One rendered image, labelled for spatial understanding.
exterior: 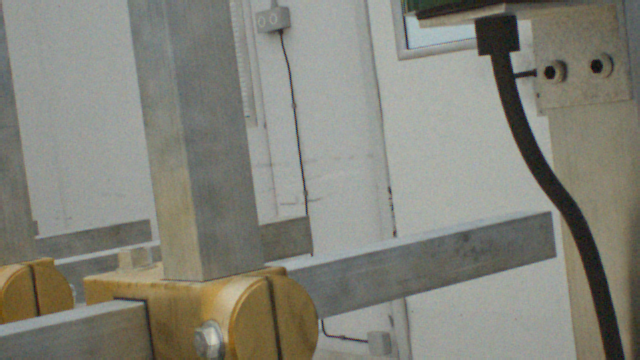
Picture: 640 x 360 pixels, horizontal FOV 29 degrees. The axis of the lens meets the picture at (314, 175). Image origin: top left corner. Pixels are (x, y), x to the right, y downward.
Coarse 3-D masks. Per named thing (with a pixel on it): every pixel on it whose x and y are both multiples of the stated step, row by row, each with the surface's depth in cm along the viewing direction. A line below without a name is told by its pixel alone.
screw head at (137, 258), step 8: (128, 248) 64; (136, 248) 63; (144, 248) 64; (120, 256) 64; (128, 256) 63; (136, 256) 63; (144, 256) 64; (120, 264) 64; (128, 264) 63; (136, 264) 63; (144, 264) 64; (152, 264) 64; (120, 272) 63; (128, 272) 63
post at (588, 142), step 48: (624, 0) 35; (576, 144) 38; (624, 144) 36; (576, 192) 38; (624, 192) 36; (624, 240) 37; (576, 288) 38; (624, 288) 37; (576, 336) 39; (624, 336) 37
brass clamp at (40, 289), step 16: (0, 272) 75; (16, 272) 74; (32, 272) 75; (48, 272) 75; (0, 288) 74; (16, 288) 74; (32, 288) 74; (48, 288) 75; (64, 288) 76; (0, 304) 73; (16, 304) 74; (32, 304) 74; (48, 304) 75; (64, 304) 76; (0, 320) 73; (16, 320) 74
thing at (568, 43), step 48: (480, 0) 33; (528, 0) 33; (576, 0) 34; (480, 48) 34; (576, 48) 37; (624, 48) 35; (576, 96) 37; (624, 96) 36; (528, 144) 35; (576, 240) 36
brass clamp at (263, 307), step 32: (96, 288) 63; (128, 288) 60; (160, 288) 57; (192, 288) 55; (224, 288) 55; (256, 288) 54; (288, 288) 55; (160, 320) 58; (192, 320) 55; (224, 320) 54; (256, 320) 54; (288, 320) 55; (160, 352) 58; (192, 352) 56; (224, 352) 54; (256, 352) 54; (288, 352) 55
